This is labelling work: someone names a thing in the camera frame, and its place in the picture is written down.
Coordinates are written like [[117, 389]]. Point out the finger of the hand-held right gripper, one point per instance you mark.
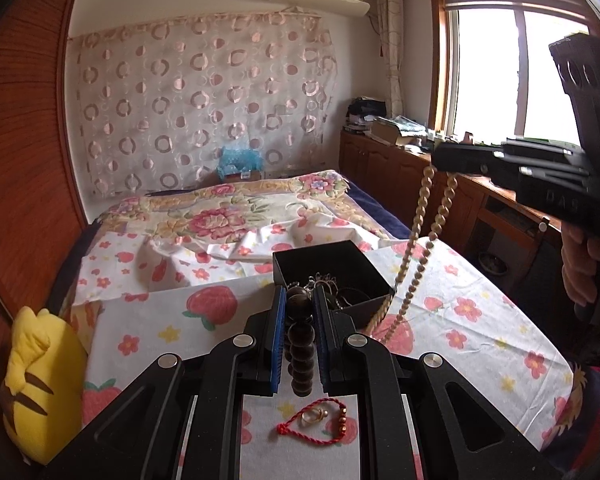
[[465, 160]]

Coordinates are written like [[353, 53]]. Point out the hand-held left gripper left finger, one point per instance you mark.
[[277, 342]]

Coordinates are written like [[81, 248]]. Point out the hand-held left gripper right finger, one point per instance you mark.
[[322, 342]]

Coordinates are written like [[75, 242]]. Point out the silver floral hair comb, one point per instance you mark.
[[325, 280]]

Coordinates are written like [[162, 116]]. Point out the black cardboard box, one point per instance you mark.
[[330, 260]]

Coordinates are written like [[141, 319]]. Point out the person's right hand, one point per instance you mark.
[[577, 265]]

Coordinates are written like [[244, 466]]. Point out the teal cloth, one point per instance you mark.
[[407, 124]]

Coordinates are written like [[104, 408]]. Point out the long wooden cabinet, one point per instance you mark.
[[390, 170]]

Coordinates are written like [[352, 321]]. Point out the dark blue bedsheet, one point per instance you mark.
[[375, 210]]

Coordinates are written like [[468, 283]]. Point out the slipper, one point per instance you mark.
[[494, 264]]

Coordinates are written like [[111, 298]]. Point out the stack of books and clutter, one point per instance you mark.
[[365, 112]]

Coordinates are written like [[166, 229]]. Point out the crumpled strawberry print sheet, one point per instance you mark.
[[190, 260]]

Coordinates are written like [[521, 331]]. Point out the strawberry print tablecloth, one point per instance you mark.
[[455, 320]]

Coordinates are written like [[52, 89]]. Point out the pale patterned window curtain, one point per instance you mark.
[[392, 45]]

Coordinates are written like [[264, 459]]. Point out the floral blanket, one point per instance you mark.
[[205, 215]]

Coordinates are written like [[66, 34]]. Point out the blue gift bag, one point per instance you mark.
[[240, 160]]

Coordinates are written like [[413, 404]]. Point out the yellow plush toy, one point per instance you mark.
[[40, 375]]

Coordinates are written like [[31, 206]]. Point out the brown wooden wardrobe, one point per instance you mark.
[[25, 135]]

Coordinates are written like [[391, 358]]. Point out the wooden frame window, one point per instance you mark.
[[490, 60]]

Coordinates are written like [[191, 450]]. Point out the circle pattern wall curtain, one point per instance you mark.
[[205, 100]]

